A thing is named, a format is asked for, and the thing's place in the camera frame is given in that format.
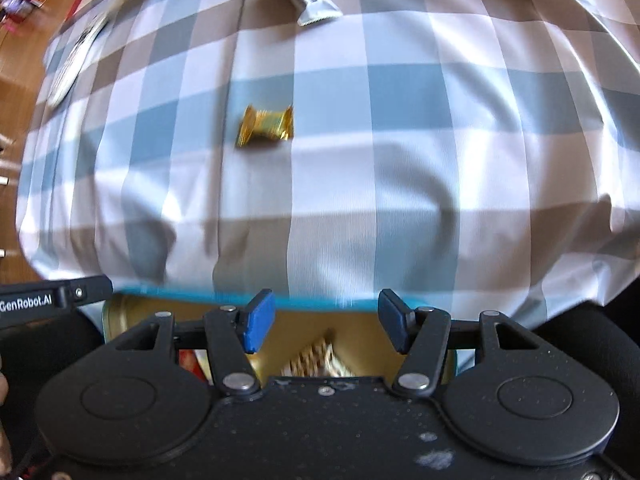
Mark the white remote control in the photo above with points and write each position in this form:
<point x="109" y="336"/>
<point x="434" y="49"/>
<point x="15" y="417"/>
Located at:
<point x="71" y="67"/>

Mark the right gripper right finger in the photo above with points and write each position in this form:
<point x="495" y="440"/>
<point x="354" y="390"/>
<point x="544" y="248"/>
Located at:
<point x="421" y="336"/>

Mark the brown heart pattern packet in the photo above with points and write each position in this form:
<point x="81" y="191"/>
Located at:
<point x="318" y="359"/>

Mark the white sesame crisp packet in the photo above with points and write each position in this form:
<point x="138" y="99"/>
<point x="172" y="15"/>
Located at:
<point x="315" y="11"/>

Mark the black trouser leg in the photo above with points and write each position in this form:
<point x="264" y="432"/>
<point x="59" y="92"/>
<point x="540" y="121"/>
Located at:
<point x="589" y="336"/>

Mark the checkered blue grey tablecloth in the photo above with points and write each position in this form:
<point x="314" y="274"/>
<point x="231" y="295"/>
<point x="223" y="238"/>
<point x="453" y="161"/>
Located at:
<point x="470" y="154"/>

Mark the red white snack packet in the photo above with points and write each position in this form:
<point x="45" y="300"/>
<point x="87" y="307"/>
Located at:
<point x="188" y="361"/>

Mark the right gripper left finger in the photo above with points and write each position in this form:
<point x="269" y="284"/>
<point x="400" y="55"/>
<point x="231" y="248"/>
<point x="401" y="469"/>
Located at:
<point x="232" y="334"/>

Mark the gold candy wrapper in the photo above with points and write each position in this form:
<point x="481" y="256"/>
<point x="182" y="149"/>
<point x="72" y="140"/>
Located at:
<point x="267" y="125"/>

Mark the gold metal tin tray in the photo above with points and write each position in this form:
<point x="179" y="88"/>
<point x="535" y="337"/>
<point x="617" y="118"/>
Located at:
<point x="357" y="337"/>

